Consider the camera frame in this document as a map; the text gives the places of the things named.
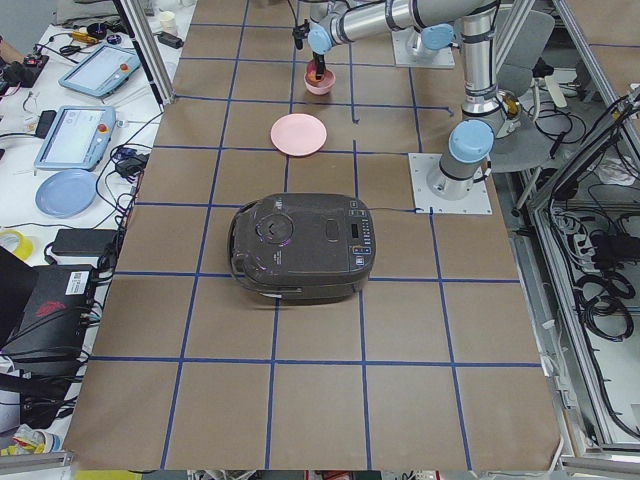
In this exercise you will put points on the black power adapter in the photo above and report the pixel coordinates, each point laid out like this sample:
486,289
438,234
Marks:
79,243

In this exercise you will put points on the red apple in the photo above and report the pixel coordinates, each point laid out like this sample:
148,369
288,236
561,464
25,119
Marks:
314,77

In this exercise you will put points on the metal pot with yellow contents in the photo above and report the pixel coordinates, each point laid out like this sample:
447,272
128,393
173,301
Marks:
512,113

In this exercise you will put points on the pink plate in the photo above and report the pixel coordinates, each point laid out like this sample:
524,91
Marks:
298,134

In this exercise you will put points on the blue teach pendant far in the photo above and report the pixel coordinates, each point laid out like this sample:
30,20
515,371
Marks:
102,72

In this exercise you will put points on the dark grey rice cooker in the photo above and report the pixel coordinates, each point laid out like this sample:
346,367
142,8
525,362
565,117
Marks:
302,246

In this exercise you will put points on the blue teach pendant near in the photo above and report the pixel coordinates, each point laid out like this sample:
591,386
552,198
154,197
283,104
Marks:
78,138

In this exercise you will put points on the yellow tape roll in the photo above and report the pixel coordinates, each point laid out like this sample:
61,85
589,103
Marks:
17,244

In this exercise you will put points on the black computer box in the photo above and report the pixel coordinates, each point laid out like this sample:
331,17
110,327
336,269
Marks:
54,322

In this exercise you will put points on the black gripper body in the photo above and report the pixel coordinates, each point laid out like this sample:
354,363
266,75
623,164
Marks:
318,60

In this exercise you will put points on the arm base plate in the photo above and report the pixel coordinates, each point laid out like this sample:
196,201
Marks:
442,59
435,193

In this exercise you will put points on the light blue plate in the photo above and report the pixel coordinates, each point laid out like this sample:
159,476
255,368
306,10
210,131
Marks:
66,193

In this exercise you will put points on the pink bowl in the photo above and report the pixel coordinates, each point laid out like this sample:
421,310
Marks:
322,88

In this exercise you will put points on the blue teach pendant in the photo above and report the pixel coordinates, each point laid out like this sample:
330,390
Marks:
102,72
78,138

